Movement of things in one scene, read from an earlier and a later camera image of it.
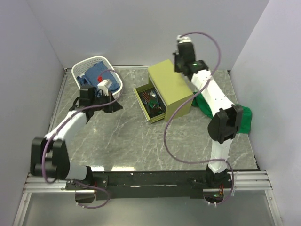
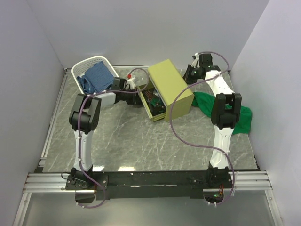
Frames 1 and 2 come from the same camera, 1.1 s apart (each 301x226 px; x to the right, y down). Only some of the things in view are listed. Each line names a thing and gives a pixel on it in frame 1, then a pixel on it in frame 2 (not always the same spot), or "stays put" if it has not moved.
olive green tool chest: (175, 94) stays put
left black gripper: (113, 107) to (136, 100)
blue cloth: (90, 77) stays put
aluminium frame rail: (33, 185) stays put
